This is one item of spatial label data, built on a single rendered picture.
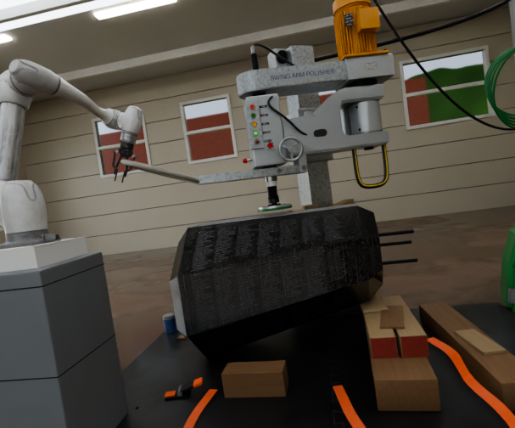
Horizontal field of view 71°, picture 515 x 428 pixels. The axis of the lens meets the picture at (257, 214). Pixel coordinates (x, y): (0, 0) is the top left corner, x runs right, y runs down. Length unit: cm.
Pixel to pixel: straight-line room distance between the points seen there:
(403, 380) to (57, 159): 961
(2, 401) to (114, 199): 799
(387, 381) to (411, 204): 703
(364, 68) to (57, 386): 222
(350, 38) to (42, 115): 909
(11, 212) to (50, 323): 48
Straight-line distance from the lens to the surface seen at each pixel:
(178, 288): 205
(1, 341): 173
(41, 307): 157
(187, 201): 876
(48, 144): 1056
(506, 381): 179
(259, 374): 186
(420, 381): 171
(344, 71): 242
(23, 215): 174
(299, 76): 234
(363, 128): 241
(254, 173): 223
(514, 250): 279
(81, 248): 184
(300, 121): 228
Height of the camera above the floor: 96
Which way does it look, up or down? 3 degrees down
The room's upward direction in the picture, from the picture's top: 8 degrees counter-clockwise
